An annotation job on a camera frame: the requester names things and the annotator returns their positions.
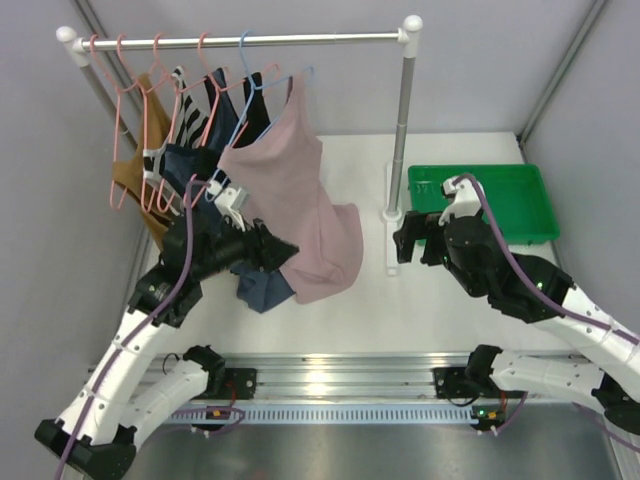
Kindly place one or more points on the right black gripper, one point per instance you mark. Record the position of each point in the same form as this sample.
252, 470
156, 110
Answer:
418, 226

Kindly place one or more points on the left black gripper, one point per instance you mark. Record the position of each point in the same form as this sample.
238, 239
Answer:
258, 245

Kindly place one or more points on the pink tank top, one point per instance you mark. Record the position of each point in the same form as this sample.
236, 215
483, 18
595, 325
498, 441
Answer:
281, 172

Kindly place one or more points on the light blue wire hanger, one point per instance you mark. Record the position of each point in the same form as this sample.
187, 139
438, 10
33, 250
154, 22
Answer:
249, 86

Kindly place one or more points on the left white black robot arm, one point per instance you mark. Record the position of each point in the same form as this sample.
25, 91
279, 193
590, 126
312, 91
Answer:
100, 433

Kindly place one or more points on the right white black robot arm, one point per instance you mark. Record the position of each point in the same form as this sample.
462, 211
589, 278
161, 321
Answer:
538, 293

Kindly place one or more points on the navy blue tank top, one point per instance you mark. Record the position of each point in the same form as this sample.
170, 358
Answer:
261, 291

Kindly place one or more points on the black white striped tank top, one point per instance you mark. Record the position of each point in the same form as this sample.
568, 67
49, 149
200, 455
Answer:
186, 117

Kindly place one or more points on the brown tank top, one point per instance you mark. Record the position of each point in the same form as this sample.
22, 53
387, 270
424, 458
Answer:
127, 176

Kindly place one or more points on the pink hanger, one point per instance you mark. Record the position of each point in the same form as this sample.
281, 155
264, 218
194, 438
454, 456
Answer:
172, 140
145, 150
219, 80
117, 196

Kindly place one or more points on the green plastic tray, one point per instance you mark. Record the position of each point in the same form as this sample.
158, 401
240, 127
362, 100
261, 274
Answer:
516, 194

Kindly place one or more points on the white and silver clothes rack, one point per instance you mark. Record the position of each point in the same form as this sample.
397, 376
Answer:
407, 36

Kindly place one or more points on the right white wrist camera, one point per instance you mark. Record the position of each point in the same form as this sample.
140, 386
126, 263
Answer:
463, 200

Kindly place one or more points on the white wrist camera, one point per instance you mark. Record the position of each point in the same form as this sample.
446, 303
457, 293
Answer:
463, 200
229, 201

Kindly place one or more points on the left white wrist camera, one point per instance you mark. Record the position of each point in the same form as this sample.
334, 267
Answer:
229, 201

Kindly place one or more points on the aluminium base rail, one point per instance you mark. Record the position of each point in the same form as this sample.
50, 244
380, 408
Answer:
335, 377

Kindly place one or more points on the perforated grey cable duct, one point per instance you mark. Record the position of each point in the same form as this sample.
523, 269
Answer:
337, 414

